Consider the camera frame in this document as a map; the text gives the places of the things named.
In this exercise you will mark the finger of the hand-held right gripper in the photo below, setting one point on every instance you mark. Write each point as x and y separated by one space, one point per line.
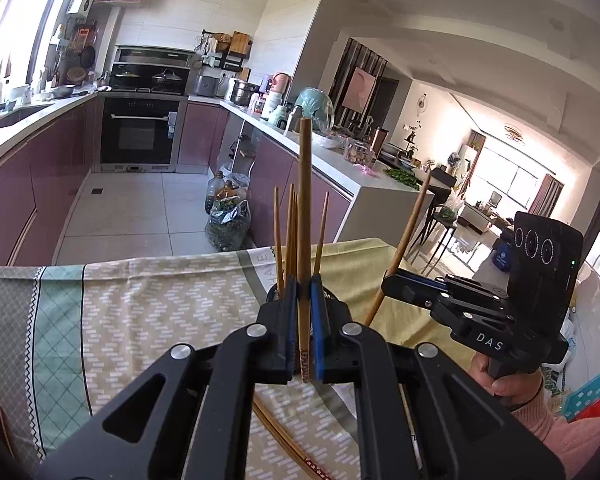
410 290
460 286

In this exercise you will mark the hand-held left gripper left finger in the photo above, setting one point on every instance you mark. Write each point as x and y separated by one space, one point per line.
287 330

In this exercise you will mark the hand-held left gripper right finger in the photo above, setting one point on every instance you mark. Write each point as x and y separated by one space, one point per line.
321 330

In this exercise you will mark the black mesh utensil holder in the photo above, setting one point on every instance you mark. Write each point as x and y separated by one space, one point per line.
275 294

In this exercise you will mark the red-tipped wooden chopstick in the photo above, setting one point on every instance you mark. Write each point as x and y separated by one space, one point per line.
321 471
410 225
305 210
275 422

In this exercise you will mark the bunch of wooden chopsticks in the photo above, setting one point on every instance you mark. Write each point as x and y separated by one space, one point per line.
291 240

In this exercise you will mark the person's right forearm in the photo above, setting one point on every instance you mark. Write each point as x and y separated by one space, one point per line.
570 440

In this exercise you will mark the person's right hand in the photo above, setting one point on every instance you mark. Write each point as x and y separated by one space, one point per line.
515 394

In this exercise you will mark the blue bag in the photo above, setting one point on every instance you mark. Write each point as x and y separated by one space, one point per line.
501 259

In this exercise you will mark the black dining chair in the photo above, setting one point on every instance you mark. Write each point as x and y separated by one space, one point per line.
442 230

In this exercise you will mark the white plastic bag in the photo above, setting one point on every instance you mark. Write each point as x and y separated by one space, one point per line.
451 207

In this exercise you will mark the white kitchen counter peninsula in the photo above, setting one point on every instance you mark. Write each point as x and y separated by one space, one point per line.
370 200

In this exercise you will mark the blue plastic crate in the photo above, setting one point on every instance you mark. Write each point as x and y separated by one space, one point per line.
585 400

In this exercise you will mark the green leafy vegetables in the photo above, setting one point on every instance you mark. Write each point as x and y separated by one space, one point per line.
401 177

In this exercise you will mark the plastic bag of greens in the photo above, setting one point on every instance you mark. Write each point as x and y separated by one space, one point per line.
228 227

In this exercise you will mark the patterned beige green tablecloth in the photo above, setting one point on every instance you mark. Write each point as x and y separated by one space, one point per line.
155 310

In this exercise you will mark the clear plastic container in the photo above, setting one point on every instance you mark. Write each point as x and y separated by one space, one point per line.
360 153

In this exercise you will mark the brown tumbler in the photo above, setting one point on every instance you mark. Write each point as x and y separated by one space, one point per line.
380 142

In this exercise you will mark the plastic oil bottle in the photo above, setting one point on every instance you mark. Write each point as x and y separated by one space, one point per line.
215 195

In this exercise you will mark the round ceiling lamp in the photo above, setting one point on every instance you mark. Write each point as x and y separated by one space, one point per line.
515 135

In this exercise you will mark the white bowl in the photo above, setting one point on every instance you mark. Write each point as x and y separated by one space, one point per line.
331 141

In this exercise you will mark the teal plastic bag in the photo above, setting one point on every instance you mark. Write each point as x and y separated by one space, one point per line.
316 107

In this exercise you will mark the pink kettle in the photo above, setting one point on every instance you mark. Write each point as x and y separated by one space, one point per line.
280 87

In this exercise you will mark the stainless steel pot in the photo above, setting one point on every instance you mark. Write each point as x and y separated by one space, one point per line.
243 92

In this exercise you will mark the striped partition screen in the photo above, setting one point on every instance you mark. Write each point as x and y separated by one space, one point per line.
342 55

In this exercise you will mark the integrated stove with oven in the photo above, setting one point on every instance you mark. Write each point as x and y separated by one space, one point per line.
140 130

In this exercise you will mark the black wok with glass lid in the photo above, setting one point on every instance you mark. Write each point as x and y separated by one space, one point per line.
167 80
126 80

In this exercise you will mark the wooden cutting board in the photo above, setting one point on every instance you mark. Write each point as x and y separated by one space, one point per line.
240 43

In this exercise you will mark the pink base cabinet run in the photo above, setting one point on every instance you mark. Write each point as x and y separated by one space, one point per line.
35 175

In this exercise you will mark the metal bowl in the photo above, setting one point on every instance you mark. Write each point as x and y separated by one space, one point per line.
62 92

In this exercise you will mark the woven basket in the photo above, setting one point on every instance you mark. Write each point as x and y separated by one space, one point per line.
76 76

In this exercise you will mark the hanging frying pan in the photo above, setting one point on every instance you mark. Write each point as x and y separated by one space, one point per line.
88 57

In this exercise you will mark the kitchen sink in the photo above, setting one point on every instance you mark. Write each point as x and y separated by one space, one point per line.
10 115

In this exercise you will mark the sink faucet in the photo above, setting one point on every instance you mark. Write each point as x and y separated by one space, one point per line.
1 85

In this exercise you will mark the kitchen window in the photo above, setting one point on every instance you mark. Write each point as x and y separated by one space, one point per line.
5 35

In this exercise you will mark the wall clock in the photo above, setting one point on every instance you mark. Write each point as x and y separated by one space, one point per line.
420 105

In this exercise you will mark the pink wall picture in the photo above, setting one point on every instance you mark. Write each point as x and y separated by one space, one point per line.
358 90

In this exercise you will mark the black wall rack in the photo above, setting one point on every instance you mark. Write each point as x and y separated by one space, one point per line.
230 62

